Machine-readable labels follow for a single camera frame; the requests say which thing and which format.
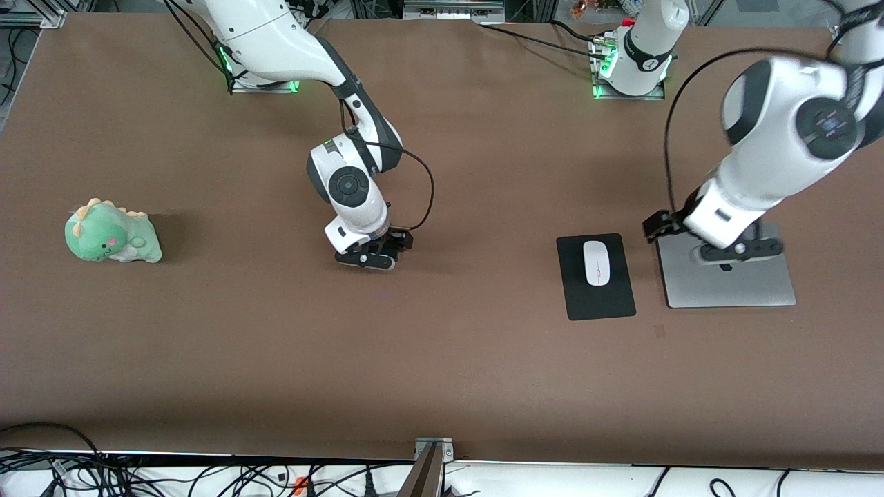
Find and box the white computer mouse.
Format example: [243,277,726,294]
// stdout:
[582,240,611,287]

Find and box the metal bracket post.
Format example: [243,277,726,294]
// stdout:
[401,437,455,497]

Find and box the silver laptop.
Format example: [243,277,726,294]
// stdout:
[656,222,797,309]

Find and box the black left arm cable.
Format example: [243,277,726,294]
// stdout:
[664,47,858,216]

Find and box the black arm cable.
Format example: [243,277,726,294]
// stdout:
[664,47,858,216]
[344,128,435,233]

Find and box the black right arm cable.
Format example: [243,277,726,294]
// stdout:
[344,128,435,233]

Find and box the aluminium profile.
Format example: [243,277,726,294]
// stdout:
[0,0,67,29]

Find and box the metal frame rail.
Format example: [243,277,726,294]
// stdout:
[403,0,506,23]

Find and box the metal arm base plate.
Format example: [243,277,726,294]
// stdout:
[590,76,667,101]
[228,72,301,94]

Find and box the black mouse pad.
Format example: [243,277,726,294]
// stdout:
[556,233,637,322]

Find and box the green dinosaur plush toy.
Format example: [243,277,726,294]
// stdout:
[64,198,164,264]

